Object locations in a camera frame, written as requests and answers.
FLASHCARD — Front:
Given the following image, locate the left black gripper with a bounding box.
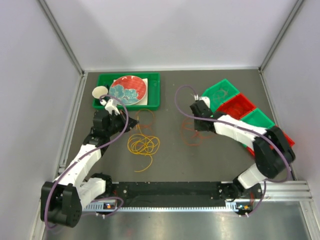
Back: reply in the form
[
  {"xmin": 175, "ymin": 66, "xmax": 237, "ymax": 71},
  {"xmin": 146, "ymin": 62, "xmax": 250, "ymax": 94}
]
[{"xmin": 105, "ymin": 109, "xmax": 139, "ymax": 137}]

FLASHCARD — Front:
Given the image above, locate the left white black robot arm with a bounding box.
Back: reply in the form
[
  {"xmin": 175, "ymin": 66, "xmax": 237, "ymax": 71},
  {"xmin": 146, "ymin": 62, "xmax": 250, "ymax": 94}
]
[{"xmin": 40, "ymin": 110, "xmax": 138, "ymax": 229}]

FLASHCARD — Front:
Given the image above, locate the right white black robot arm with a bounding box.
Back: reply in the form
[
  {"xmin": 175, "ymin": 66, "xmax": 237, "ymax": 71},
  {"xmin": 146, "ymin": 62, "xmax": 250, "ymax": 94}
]
[{"xmin": 190, "ymin": 99, "xmax": 296, "ymax": 198}]

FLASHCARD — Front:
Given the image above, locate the green bin far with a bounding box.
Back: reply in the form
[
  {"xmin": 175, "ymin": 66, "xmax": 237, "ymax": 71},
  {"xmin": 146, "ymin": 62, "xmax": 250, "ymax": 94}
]
[{"xmin": 202, "ymin": 78, "xmax": 240, "ymax": 112}]

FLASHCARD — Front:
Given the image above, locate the cream paper cup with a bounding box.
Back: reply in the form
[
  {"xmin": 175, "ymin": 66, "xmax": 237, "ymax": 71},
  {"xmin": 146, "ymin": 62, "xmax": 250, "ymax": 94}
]
[{"xmin": 91, "ymin": 85, "xmax": 109, "ymax": 99}]

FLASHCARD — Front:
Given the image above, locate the red bin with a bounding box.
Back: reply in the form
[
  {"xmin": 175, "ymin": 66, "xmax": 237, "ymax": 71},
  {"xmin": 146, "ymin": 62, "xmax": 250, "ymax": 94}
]
[
  {"xmin": 216, "ymin": 93, "xmax": 256, "ymax": 120},
  {"xmin": 245, "ymin": 132, "xmax": 295, "ymax": 157}
]

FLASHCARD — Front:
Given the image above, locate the red blue floral plate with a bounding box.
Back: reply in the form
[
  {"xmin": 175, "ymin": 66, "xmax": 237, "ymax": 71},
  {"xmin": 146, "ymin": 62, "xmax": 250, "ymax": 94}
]
[{"xmin": 108, "ymin": 74, "xmax": 148, "ymax": 106}]

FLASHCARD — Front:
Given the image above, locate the red bin near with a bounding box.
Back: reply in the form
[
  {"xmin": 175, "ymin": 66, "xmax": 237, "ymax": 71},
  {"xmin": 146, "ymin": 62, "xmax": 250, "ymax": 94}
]
[{"xmin": 245, "ymin": 132, "xmax": 295, "ymax": 157}]

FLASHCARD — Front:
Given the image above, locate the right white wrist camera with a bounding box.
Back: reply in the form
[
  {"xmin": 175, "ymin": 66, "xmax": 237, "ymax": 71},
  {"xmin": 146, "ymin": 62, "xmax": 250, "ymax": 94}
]
[{"xmin": 194, "ymin": 94, "xmax": 211, "ymax": 108}]

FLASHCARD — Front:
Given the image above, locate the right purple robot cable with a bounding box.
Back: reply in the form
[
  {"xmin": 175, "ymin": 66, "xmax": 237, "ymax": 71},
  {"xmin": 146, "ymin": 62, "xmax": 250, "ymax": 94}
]
[{"xmin": 174, "ymin": 84, "xmax": 296, "ymax": 217}]

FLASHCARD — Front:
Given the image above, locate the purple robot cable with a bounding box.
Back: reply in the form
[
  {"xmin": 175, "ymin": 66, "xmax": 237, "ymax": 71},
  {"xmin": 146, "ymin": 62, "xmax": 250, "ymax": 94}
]
[
  {"xmin": 174, "ymin": 84, "xmax": 296, "ymax": 217},
  {"xmin": 44, "ymin": 94, "xmax": 130, "ymax": 230}
]

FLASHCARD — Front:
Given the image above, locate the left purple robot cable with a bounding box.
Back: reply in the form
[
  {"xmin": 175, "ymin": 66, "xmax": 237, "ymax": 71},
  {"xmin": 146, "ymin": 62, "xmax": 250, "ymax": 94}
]
[{"xmin": 44, "ymin": 94, "xmax": 130, "ymax": 230}]

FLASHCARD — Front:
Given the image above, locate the yellow cable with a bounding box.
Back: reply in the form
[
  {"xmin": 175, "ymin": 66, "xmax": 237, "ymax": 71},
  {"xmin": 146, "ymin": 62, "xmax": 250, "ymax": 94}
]
[{"xmin": 126, "ymin": 127, "xmax": 161, "ymax": 173}]

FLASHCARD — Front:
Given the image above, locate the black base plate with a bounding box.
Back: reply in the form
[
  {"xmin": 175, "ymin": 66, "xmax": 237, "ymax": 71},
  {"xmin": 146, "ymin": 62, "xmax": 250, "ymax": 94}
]
[{"xmin": 101, "ymin": 181, "xmax": 262, "ymax": 208}]

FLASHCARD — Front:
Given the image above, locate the slotted cable duct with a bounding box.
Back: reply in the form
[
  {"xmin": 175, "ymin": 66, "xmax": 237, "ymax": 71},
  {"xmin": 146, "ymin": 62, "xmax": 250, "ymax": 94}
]
[{"xmin": 82, "ymin": 201, "xmax": 253, "ymax": 213}]

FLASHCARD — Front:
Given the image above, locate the aluminium frame rail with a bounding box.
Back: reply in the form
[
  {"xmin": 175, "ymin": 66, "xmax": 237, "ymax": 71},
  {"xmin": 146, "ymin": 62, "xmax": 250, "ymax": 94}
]
[{"xmin": 263, "ymin": 180, "xmax": 313, "ymax": 202}]

